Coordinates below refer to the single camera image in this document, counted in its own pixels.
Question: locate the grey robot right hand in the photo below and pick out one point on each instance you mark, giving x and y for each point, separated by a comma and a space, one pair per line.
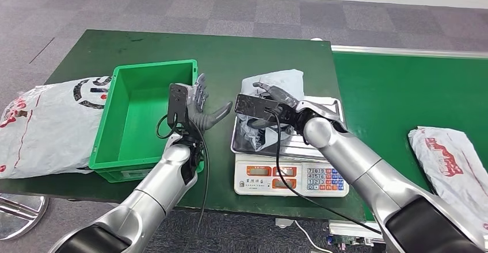
284, 99

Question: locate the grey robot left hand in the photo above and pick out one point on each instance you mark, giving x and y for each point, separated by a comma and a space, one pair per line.
202, 120

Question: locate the grey parcel with red print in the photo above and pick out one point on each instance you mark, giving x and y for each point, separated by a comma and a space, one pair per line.
282, 80
450, 190

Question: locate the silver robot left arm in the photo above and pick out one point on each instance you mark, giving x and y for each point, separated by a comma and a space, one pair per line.
160, 194

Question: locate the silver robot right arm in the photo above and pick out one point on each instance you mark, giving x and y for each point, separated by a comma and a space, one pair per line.
362, 167

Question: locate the green conveyor belt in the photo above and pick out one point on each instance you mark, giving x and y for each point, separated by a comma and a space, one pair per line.
400, 91

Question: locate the steel scale tray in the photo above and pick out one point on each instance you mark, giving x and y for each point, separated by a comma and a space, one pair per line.
293, 148

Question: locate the small white round knob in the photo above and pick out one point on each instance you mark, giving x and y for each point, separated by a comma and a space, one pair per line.
317, 39

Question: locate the green plastic crate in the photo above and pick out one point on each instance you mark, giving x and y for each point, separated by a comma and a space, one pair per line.
133, 99

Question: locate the white electronic scale body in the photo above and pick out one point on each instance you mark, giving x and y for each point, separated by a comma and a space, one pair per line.
259, 184

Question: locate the white table foot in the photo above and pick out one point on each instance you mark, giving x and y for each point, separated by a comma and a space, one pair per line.
284, 223

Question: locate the green circuit board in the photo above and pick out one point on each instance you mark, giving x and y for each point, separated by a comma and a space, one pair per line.
343, 240

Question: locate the large white printed bag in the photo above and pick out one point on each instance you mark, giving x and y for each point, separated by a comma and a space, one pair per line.
45, 129

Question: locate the chrome chair base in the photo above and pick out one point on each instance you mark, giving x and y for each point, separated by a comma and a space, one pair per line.
19, 217

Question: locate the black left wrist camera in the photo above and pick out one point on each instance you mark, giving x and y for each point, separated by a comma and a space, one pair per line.
178, 104

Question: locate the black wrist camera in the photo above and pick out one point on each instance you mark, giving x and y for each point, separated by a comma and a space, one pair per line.
178, 104
253, 106

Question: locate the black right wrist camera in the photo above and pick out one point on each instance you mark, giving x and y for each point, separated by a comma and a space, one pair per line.
253, 106

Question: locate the aluminium conveyor side rail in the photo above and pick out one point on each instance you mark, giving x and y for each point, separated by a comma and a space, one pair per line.
400, 51
347, 228

